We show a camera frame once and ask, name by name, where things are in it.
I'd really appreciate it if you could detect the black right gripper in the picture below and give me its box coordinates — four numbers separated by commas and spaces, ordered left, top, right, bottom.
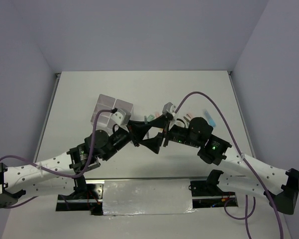
141, 113, 201, 153

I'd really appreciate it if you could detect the white divided organizer box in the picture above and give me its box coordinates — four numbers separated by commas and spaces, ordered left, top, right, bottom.
90, 94, 135, 129

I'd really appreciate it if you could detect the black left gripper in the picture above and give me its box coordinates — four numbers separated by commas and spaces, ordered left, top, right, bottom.
102, 119, 152, 161

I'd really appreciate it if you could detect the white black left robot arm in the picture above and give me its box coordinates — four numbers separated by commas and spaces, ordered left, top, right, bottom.
0, 120, 152, 209

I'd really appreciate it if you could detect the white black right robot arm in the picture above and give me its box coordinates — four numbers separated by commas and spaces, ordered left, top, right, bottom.
135, 116, 299, 215

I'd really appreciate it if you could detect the pink beige mini stapler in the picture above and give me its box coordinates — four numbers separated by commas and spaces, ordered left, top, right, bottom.
183, 114, 193, 122

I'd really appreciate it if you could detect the green translucent correction tape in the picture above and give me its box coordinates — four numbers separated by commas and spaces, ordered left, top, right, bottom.
144, 115, 155, 123

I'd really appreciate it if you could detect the blue highlighter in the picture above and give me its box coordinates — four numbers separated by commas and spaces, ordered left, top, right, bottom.
203, 110, 216, 127

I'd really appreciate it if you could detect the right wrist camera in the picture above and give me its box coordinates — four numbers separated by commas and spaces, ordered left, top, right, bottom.
162, 102, 177, 121

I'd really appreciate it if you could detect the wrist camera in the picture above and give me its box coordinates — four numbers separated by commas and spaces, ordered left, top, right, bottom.
162, 102, 177, 121
111, 108, 131, 126

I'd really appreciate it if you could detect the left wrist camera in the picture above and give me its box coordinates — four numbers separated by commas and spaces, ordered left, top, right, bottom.
111, 108, 131, 126

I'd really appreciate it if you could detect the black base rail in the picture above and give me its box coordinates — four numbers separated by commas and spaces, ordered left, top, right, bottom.
56, 179, 238, 216

